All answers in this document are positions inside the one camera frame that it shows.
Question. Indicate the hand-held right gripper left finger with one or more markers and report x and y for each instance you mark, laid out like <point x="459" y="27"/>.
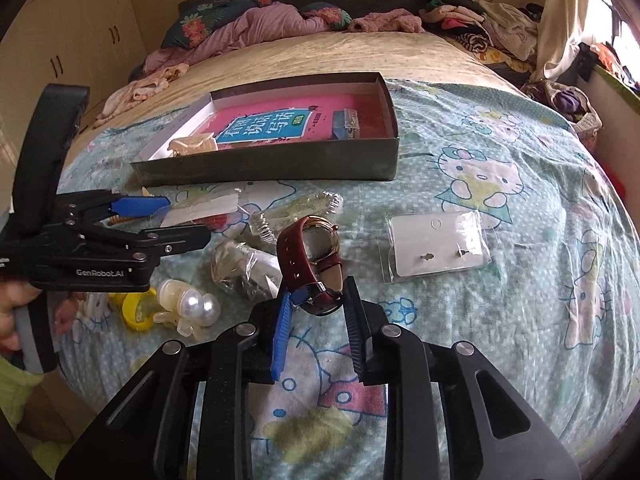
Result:
<point x="281" y="340"/>

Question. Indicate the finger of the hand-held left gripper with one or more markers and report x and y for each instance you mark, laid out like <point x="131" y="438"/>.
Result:
<point x="175" y="241"/>
<point x="142" y="206"/>

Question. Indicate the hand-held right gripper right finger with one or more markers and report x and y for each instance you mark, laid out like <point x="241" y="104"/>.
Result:
<point x="354" y="332"/>

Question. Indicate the pearl hair clip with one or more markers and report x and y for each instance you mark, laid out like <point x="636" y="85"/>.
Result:
<point x="192" y="306"/>

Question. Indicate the grey cardboard box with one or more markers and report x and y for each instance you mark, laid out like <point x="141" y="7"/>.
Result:
<point x="275" y="166"/>

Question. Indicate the person's left forearm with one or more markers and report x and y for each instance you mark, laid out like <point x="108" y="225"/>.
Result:
<point x="15" y="390"/>

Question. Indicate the silver jewelry in clear bag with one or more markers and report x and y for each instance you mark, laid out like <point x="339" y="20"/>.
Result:
<point x="245" y="270"/>

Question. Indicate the person's left hand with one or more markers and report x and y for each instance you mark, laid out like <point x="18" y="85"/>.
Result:
<point x="11" y="305"/>

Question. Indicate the white paper packet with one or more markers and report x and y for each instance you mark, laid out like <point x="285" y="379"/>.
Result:
<point x="200" y="206"/>

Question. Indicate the cream hair claw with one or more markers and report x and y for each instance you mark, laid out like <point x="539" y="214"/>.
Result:
<point x="192" y="144"/>

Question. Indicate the pink and white garment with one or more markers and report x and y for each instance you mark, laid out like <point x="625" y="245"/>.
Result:
<point x="140" y="90"/>

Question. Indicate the earring card in plastic bag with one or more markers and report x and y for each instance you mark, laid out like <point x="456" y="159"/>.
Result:
<point x="435" y="245"/>

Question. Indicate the cream wardrobe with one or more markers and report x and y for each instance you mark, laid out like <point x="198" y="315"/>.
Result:
<point x="65" y="45"/>

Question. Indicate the pink book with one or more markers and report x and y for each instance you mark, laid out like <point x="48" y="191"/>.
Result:
<point x="300" y="110"/>

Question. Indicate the large floral pillow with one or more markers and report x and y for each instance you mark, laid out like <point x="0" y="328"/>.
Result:
<point x="200" y="22"/>

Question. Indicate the small blue box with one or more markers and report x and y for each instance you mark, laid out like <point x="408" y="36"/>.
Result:
<point x="346" y="124"/>

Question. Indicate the pink quilt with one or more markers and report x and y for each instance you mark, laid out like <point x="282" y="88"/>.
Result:
<point x="260" y="25"/>

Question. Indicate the beige bedspread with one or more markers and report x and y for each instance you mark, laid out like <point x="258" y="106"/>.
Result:
<point x="320" y="55"/>

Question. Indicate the small floral pillow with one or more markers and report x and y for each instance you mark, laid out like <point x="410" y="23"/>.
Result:
<point x="332" y="15"/>

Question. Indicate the pink fluffy garment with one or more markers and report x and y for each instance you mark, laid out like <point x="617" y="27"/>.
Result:
<point x="385" y="22"/>

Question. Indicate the basket of clothes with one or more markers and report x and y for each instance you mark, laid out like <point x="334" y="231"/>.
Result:
<point x="570" y="105"/>

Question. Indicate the pile of clothes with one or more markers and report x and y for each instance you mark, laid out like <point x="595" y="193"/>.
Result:
<point x="480" y="20"/>

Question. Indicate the pile of colourful cloth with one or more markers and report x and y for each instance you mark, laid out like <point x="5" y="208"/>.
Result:
<point x="612" y="65"/>

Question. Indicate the cream curtain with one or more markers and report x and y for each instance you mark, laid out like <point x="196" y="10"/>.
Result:
<point x="560" y="15"/>

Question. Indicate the window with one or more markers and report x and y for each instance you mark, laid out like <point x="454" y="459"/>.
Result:
<point x="620" y="15"/>

